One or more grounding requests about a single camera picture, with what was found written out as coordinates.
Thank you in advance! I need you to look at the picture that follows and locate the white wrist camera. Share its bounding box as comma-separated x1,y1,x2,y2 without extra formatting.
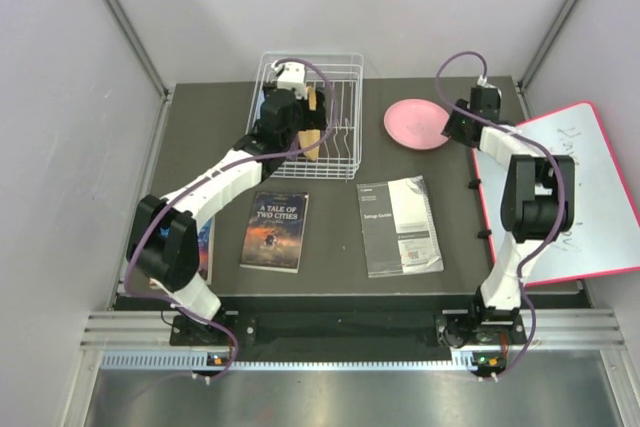
271,62,308,100
476,76,498,90

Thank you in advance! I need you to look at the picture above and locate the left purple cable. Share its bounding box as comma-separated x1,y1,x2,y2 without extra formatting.
122,57,339,381

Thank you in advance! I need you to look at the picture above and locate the aluminium frame rail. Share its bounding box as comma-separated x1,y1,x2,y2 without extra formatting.
81,309,626,350

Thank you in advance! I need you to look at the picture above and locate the orange plate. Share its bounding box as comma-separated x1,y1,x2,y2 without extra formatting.
298,87,320,162

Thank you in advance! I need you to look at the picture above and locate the blue fantasy cover book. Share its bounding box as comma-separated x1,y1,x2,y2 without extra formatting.
198,218,215,285

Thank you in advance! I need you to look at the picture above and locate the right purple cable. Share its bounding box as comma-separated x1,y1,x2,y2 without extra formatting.
435,50,566,381

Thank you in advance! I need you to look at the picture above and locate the pink framed whiteboard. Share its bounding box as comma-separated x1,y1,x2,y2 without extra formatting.
471,100,640,288

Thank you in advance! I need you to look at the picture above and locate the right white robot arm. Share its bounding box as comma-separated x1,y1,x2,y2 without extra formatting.
442,80,575,343

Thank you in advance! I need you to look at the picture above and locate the grey setup guide booklet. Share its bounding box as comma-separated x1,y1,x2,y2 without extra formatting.
357,176,444,278

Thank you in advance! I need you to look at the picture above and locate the pink plate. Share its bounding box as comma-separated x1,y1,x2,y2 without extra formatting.
383,99,449,151

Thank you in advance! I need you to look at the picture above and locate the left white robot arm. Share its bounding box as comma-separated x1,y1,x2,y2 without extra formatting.
125,87,335,344

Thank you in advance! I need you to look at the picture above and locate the grey slotted cable duct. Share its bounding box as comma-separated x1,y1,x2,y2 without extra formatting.
100,350,498,372

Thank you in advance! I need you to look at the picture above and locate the Tale of Two Cities book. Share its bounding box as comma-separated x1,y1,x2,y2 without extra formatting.
239,191,309,274

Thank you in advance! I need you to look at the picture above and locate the white wire dish rack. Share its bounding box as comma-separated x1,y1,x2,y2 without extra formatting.
247,51,364,180

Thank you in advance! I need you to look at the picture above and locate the purple cable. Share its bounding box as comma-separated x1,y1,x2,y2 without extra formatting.
122,57,339,381
435,50,566,381

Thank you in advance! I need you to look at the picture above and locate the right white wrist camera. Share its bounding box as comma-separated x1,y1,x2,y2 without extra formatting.
476,76,498,90

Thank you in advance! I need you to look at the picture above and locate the blue plate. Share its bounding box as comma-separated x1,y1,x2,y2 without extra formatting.
255,90,265,120

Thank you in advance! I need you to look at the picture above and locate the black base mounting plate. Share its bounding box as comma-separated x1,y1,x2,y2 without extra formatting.
168,311,529,348

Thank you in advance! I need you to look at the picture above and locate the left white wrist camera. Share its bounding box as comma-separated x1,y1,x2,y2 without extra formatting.
271,62,308,100

